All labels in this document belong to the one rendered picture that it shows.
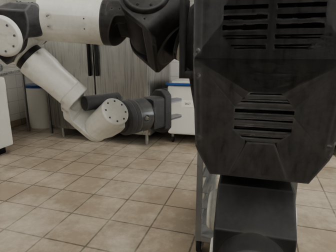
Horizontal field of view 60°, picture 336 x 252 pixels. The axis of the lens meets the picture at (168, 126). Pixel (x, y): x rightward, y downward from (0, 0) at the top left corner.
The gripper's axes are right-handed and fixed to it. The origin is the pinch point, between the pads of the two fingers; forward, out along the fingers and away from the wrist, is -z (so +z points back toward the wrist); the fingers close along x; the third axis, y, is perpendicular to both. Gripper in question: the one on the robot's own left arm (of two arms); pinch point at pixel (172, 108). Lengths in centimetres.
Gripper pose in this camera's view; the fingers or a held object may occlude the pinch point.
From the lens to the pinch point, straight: 84.6
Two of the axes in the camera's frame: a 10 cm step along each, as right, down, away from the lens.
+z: -7.1, 1.7, -6.8
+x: -0.1, -9.7, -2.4
